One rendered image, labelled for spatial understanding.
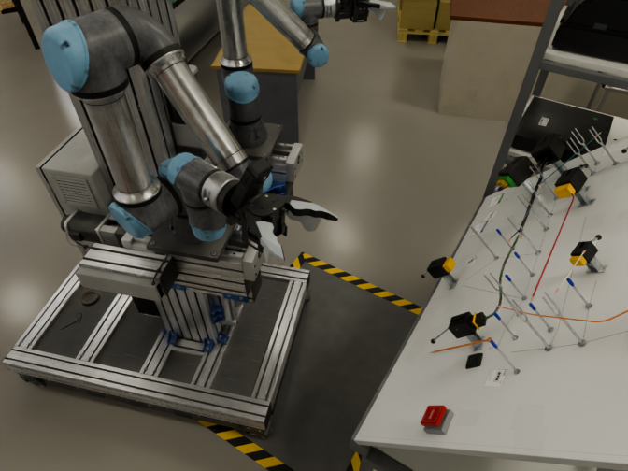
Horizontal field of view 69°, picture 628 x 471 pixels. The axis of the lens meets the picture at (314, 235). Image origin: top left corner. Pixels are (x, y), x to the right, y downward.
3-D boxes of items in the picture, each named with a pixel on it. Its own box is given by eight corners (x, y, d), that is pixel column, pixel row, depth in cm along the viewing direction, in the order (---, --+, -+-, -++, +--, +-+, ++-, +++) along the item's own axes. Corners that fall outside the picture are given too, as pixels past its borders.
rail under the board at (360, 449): (349, 448, 128) (349, 438, 124) (479, 207, 199) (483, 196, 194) (366, 458, 126) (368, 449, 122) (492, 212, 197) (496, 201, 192)
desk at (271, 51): (318, 77, 453) (318, 7, 406) (301, 149, 367) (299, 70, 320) (254, 74, 458) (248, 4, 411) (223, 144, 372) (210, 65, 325)
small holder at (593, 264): (620, 249, 109) (603, 227, 108) (601, 276, 106) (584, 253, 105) (602, 250, 113) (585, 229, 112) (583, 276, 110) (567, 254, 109)
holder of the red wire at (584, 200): (607, 180, 136) (588, 152, 135) (590, 208, 131) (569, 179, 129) (592, 184, 141) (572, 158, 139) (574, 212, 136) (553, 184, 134)
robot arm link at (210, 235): (245, 221, 105) (239, 185, 97) (208, 249, 99) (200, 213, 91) (221, 207, 109) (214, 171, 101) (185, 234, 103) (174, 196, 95)
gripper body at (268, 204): (291, 236, 88) (246, 210, 93) (292, 200, 83) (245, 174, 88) (264, 255, 83) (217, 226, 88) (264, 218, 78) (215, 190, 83)
